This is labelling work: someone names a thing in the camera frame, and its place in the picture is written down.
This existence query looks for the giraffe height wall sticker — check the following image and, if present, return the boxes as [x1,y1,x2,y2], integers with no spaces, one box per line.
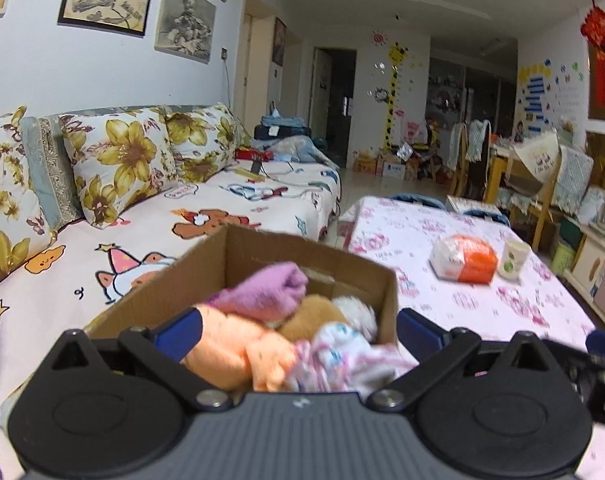
[381,42,409,153]

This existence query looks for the unframed soldier sketch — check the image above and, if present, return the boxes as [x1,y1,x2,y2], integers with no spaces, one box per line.
[154,0,216,63]

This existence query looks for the white pink patterned cloth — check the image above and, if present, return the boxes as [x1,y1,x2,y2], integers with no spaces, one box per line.
[284,322,415,399]

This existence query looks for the floral cartoon sofa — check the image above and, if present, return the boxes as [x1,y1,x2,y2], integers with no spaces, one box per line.
[0,114,341,408]

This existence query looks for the yellow floral cushion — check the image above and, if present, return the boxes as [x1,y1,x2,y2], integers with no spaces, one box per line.
[165,103,238,184]
[58,107,178,229]
[0,105,55,282]

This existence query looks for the cardboard box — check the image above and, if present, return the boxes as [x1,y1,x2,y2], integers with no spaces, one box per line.
[86,226,398,344]

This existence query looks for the white fluffy ball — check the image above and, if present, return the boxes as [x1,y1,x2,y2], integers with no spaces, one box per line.
[332,296,377,342]

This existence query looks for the orange white tissue pack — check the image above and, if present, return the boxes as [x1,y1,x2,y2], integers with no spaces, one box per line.
[429,234,498,285]

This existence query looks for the white paper cup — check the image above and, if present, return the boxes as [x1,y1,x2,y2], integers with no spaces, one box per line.
[498,238,531,281]

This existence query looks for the red chinese knot decoration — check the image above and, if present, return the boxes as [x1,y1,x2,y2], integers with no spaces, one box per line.
[580,1,605,120]

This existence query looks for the orange plush toy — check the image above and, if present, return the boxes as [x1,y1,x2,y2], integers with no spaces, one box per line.
[182,304,297,392]

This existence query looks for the brown teddy bear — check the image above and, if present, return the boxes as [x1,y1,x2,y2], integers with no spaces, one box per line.
[276,295,347,342]

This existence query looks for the pink fluffy cloth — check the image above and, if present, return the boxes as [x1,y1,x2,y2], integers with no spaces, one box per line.
[208,262,308,322]

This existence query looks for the red box on sofa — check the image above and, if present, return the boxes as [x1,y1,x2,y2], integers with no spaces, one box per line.
[234,148,273,162]

